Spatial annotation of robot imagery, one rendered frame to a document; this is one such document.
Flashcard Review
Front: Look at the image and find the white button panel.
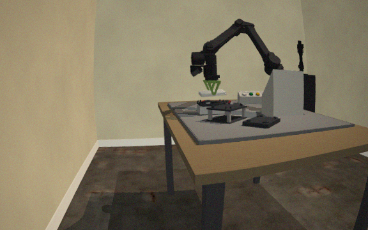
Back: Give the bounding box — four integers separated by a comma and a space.
238, 91, 263, 104

